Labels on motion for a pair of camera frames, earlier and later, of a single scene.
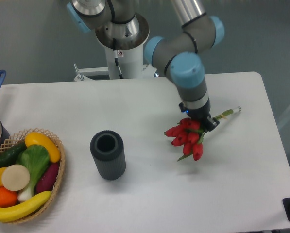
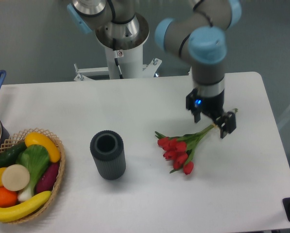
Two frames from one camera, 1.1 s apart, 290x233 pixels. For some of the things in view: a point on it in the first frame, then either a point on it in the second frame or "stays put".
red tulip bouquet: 188,134 -> 177,150
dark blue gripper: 202,114 -> 212,106
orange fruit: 3,197 stays put
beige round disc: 15,177 stays put
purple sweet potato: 47,177 stays put
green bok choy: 36,158 stays put
